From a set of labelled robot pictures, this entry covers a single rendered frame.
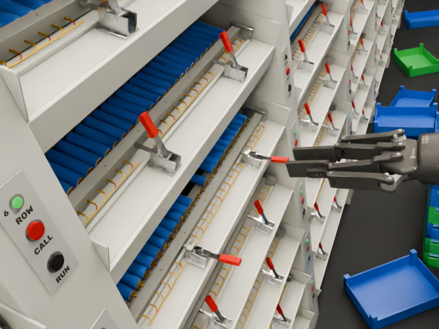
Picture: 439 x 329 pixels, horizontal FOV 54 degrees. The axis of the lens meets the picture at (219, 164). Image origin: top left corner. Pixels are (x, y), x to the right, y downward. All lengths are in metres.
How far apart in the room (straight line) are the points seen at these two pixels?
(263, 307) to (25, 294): 0.80
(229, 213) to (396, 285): 1.12
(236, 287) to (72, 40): 0.63
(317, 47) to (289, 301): 0.78
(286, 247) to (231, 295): 0.37
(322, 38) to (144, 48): 0.97
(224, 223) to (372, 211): 1.36
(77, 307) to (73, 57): 0.26
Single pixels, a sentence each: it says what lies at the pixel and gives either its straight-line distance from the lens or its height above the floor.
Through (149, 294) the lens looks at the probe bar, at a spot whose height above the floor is 0.94.
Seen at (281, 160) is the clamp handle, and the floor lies 0.93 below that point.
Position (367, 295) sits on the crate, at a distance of 1.79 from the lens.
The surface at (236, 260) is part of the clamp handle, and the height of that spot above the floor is 0.93.
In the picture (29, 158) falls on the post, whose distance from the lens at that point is 0.41.
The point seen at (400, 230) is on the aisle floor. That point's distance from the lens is 2.02.
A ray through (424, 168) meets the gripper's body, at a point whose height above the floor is 1.05.
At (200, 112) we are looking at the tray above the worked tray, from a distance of 0.71.
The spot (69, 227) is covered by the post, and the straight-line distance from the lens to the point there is 0.45.
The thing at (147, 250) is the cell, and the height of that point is 0.95.
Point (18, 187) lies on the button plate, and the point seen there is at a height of 1.26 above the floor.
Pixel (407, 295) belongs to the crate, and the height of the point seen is 0.00.
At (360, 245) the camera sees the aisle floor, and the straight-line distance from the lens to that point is 1.95.
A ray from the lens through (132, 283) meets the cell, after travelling 0.70.
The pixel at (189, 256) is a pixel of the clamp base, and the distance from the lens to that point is 0.74.
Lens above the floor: 1.46
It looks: 36 degrees down
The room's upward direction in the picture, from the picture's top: 14 degrees counter-clockwise
